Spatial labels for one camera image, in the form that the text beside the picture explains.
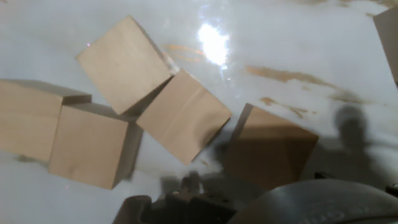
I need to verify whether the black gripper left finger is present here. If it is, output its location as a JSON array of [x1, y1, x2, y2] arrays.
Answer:
[[112, 191, 237, 224]]

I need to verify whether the large wooden cube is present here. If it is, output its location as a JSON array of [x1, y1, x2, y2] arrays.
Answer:
[[373, 6, 398, 86], [48, 102, 144, 190], [76, 15, 175, 116], [0, 78, 93, 162], [222, 103, 320, 191], [136, 68, 233, 166]]

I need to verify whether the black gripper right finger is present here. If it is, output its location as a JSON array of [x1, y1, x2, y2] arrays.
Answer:
[[314, 171, 398, 199]]

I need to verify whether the marble pattern table sheet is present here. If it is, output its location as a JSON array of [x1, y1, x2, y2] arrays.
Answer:
[[0, 0, 398, 224]]

